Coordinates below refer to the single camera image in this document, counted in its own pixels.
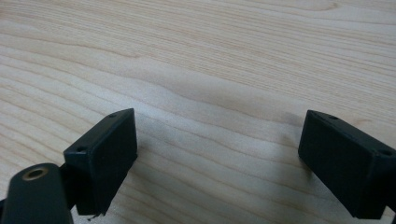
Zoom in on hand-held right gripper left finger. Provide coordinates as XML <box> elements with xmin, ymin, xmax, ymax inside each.
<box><xmin>63</xmin><ymin>107</ymin><xmax>139</xmax><ymax>217</ymax></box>

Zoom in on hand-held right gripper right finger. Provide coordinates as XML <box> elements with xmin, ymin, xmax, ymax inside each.
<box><xmin>297</xmin><ymin>108</ymin><xmax>396</xmax><ymax>220</ymax></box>

